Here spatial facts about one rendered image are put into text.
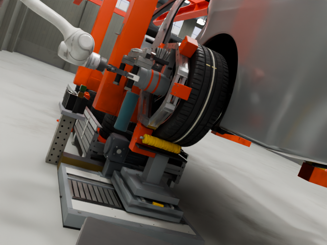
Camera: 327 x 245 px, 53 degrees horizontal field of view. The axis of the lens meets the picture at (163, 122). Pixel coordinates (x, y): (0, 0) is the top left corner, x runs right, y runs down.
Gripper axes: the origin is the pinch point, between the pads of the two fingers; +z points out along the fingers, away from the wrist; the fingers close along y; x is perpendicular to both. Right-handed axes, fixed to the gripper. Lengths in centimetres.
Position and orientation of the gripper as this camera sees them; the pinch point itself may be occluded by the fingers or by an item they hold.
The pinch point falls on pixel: (132, 77)
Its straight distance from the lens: 186.8
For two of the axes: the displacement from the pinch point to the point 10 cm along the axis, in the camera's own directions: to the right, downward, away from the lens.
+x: 3.6, -9.3, -0.7
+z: 8.7, 3.1, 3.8
